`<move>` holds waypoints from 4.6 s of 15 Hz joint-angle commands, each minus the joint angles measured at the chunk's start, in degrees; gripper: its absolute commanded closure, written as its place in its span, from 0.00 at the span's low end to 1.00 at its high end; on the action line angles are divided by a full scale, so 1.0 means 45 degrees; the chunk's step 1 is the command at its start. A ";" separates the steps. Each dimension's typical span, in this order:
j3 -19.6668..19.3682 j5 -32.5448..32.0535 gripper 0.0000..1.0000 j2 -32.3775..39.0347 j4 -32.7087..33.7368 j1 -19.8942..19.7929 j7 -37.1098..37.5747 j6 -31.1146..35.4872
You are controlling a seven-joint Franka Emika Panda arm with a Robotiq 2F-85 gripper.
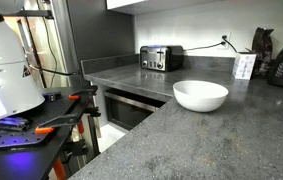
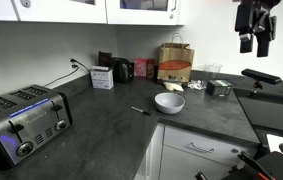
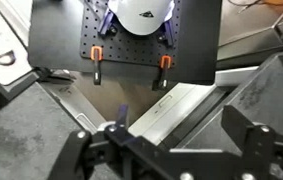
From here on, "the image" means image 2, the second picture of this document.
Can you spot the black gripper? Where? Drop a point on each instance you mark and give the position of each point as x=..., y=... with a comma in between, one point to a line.
x=253, y=16

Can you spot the clear plastic cup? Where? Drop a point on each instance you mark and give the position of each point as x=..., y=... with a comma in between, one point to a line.
x=211, y=70

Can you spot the black small box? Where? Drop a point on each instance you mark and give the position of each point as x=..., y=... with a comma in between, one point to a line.
x=218, y=88

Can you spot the black induction cooktop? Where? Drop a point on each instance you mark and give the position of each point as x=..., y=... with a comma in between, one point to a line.
x=263, y=110

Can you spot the crumpled plastic wrapper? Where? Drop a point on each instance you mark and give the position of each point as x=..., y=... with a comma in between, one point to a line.
x=196, y=84

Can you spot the brown paper shopping bag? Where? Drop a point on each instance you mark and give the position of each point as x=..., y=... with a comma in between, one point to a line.
x=175, y=60

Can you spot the beige cloth piece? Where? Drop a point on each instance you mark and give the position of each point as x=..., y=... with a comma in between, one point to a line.
x=172, y=86

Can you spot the white ceramic bowl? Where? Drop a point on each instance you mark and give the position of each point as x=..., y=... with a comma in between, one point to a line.
x=169, y=103

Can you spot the pink box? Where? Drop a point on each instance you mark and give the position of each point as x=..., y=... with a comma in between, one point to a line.
x=140, y=67

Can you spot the black orange clamp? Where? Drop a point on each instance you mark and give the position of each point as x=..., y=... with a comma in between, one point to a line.
x=262, y=173

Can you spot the black mounting table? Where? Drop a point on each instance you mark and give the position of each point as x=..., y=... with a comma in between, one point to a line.
x=272, y=163

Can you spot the black coffee maker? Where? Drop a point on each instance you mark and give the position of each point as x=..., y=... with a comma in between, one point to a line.
x=123, y=70

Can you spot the black marker pen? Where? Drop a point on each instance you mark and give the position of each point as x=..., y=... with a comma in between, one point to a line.
x=140, y=110

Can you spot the dark brown coffee bag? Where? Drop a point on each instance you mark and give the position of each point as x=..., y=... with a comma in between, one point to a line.
x=104, y=59

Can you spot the white printed carton box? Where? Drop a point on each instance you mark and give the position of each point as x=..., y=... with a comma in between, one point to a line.
x=102, y=77

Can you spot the silver four-slot toaster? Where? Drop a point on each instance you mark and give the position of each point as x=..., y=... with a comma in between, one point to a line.
x=30, y=117

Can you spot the black camera on stand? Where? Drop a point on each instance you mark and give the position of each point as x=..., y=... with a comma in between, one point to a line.
x=260, y=77

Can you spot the white drawer with handle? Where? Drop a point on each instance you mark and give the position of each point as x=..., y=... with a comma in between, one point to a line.
x=204, y=146

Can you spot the white upper wall cabinet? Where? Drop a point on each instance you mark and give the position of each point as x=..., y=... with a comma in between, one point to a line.
x=116, y=12

